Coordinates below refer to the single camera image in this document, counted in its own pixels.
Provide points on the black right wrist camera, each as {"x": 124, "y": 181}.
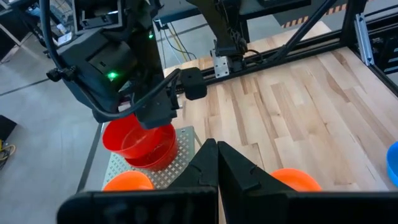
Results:
{"x": 194, "y": 84}

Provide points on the red mini bowl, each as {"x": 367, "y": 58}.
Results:
{"x": 161, "y": 162}
{"x": 118, "y": 140}

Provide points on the black box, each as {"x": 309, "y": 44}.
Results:
{"x": 6, "y": 127}

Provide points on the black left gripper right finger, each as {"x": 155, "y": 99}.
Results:
{"x": 280, "y": 208}

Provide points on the orange mini bowl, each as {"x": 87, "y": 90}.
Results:
{"x": 295, "y": 180}
{"x": 127, "y": 182}

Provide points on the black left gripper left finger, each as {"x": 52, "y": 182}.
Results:
{"x": 155, "y": 205}

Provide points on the silver aluminium extrusion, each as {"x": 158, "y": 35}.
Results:
{"x": 363, "y": 40}

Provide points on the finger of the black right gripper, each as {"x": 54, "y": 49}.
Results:
{"x": 155, "y": 112}

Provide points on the silver mounting bracket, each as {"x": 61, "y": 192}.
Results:
{"x": 221, "y": 67}

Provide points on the green perforated metal shelf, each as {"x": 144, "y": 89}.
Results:
{"x": 183, "y": 146}

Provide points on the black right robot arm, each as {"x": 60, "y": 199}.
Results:
{"x": 217, "y": 25}

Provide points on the blue mini bowl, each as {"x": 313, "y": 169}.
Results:
{"x": 393, "y": 165}

